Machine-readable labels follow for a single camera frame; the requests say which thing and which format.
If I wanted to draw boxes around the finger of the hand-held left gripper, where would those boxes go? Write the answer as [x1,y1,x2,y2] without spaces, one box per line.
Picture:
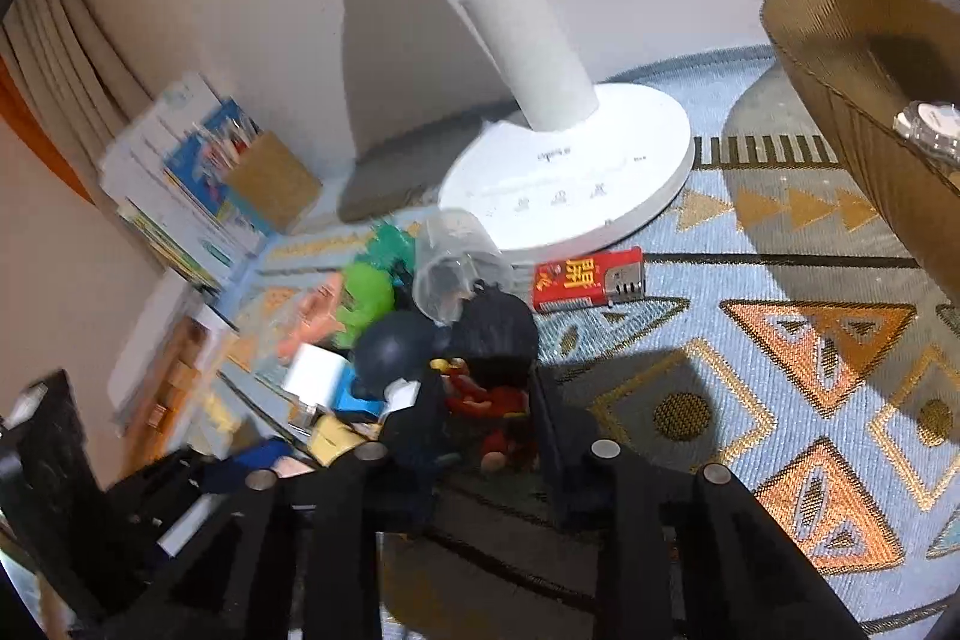
[112,439,292,498]

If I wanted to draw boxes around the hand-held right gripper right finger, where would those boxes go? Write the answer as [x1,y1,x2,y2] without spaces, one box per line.
[527,366,871,640]

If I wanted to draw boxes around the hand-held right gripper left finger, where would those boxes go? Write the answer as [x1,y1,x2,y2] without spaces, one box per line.
[97,374,451,640]

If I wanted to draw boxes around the black-haired red toy figure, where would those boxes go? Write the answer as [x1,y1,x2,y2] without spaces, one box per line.
[431,284,541,472]

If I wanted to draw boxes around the red lighter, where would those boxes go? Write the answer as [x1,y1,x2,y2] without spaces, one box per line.
[532,247,647,314]

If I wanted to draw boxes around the brown ribbed basket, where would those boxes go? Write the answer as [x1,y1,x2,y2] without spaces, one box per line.
[761,0,960,311]

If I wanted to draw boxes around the blue lighter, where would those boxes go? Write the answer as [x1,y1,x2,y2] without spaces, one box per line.
[334,370,387,420]

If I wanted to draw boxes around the yellow toy piece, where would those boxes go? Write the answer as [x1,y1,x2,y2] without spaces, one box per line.
[307,415,383,468]

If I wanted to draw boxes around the white cube charger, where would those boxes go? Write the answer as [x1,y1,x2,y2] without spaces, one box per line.
[287,344,350,427]

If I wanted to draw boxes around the white flat object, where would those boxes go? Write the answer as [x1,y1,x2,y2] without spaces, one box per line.
[107,276,241,420]

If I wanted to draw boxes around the green toy figure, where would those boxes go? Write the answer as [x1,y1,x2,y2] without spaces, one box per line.
[330,261,398,348]

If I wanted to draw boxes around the pink toy figure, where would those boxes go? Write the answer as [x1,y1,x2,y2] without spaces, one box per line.
[277,280,346,360]

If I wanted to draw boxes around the clear plastic cup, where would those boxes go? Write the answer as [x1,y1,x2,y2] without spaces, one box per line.
[411,209,515,322]

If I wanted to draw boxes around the teal toy dinosaur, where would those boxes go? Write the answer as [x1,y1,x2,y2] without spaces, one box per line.
[367,218,417,270]

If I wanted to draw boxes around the patterned blue table mat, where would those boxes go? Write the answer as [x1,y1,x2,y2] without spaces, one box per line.
[202,44,960,640]

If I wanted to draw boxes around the white desk lamp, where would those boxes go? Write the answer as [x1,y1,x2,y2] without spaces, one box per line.
[394,0,692,253]

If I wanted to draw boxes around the brown cardboard box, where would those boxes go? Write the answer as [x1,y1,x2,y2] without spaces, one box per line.
[223,130,323,232]

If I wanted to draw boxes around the stack of booklets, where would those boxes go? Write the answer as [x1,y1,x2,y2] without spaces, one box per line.
[97,72,275,292]

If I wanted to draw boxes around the orange curtain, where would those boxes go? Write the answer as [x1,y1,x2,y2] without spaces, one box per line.
[0,51,95,206]

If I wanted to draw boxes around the beige curtain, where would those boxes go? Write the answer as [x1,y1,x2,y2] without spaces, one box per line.
[0,0,158,206]

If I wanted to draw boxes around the silver wristwatch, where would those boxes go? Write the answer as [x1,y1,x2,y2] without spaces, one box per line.
[892,100,960,172]

